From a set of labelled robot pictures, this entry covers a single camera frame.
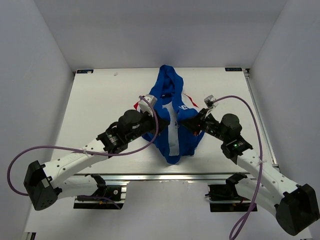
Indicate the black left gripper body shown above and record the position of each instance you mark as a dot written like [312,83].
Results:
[147,124]

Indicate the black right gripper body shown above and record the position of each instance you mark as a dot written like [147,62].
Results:
[211,127]

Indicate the blue white red jacket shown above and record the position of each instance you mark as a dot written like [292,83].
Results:
[174,105]

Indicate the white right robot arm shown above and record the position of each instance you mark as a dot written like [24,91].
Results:
[295,207]

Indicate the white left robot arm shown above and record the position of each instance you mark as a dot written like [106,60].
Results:
[57,179]

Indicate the blue right corner label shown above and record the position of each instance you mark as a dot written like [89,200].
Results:
[233,69]

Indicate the blue corner label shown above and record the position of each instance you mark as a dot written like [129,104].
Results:
[84,71]
[233,69]

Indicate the blue left corner label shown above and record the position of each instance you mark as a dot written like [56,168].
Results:
[84,71]

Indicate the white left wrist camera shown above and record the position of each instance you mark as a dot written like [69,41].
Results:
[147,103]

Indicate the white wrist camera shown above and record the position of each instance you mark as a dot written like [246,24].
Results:
[147,103]
[210,102]

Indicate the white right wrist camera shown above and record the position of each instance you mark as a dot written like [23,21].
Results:
[210,102]

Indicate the aluminium table front rail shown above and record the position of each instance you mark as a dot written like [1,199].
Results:
[165,177]

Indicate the aluminium table rail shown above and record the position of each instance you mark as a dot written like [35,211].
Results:
[265,135]
[165,177]

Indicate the aluminium table right rail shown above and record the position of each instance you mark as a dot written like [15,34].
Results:
[265,135]

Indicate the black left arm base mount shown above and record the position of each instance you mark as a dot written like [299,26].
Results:
[106,197]

